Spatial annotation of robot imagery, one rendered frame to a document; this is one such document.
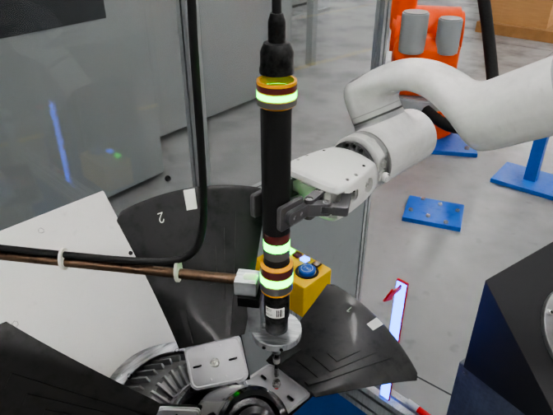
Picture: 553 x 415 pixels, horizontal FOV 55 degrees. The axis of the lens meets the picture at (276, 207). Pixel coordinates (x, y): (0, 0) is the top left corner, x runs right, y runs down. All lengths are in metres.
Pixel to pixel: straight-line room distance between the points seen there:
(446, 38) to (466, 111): 3.66
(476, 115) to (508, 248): 2.78
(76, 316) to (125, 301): 0.09
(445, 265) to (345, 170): 2.52
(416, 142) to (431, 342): 1.95
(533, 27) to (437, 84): 7.86
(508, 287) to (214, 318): 0.63
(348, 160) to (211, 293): 0.28
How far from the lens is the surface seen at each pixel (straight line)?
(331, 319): 0.97
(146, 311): 1.01
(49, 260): 0.81
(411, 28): 4.30
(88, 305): 0.98
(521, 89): 0.68
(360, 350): 0.95
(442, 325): 2.79
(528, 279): 1.23
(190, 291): 0.81
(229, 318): 0.79
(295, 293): 1.24
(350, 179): 0.68
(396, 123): 0.79
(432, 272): 3.11
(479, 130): 0.71
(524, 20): 8.59
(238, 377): 0.80
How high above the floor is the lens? 1.84
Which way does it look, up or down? 31 degrees down
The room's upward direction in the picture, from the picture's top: straight up
